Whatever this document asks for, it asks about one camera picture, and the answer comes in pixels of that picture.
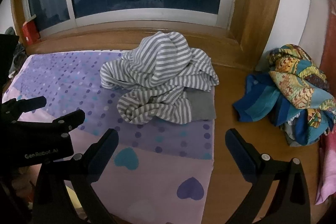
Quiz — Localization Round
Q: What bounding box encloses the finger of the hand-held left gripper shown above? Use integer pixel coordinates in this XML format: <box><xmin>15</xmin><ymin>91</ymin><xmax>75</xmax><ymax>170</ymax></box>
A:
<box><xmin>1</xmin><ymin>96</ymin><xmax>47</xmax><ymax>119</ymax></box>
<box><xmin>13</xmin><ymin>109</ymin><xmax>86</xmax><ymax>138</ymax></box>

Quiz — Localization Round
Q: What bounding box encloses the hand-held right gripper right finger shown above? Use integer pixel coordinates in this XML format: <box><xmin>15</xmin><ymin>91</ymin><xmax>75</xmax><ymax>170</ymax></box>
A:
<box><xmin>225</xmin><ymin>129</ymin><xmax>311</xmax><ymax>224</ymax></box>

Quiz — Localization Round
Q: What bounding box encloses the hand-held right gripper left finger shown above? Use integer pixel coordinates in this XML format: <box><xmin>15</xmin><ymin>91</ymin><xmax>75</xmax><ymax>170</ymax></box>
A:
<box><xmin>33</xmin><ymin>129</ymin><xmax>120</xmax><ymax>224</ymax></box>

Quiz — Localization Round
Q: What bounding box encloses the grey white striped garment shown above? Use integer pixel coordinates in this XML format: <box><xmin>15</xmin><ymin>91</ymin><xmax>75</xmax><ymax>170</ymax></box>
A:
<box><xmin>100</xmin><ymin>31</ymin><xmax>219</xmax><ymax>125</ymax></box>

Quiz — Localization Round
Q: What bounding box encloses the dark clothes pile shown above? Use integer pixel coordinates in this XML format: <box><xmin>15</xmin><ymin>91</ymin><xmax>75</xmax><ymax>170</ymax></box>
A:
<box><xmin>0</xmin><ymin>27</ymin><xmax>28</xmax><ymax>88</ymax></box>

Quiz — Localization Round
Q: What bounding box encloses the colourful patterned clothes pile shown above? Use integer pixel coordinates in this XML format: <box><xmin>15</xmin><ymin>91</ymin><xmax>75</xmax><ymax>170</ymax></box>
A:
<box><xmin>232</xmin><ymin>43</ymin><xmax>336</xmax><ymax>146</ymax></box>

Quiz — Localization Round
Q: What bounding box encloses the purple dotted bedsheet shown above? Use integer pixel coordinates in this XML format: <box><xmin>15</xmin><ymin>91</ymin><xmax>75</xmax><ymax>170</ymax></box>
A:
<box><xmin>3</xmin><ymin>50</ymin><xmax>217</xmax><ymax>224</ymax></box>

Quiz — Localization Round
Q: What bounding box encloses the red box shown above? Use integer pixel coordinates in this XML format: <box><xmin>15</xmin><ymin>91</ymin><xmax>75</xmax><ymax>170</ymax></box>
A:
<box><xmin>22</xmin><ymin>21</ymin><xmax>40</xmax><ymax>43</ymax></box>

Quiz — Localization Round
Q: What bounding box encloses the pink cloth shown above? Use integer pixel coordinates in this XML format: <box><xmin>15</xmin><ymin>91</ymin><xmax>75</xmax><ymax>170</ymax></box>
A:
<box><xmin>315</xmin><ymin>9</ymin><xmax>336</xmax><ymax>205</ymax></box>

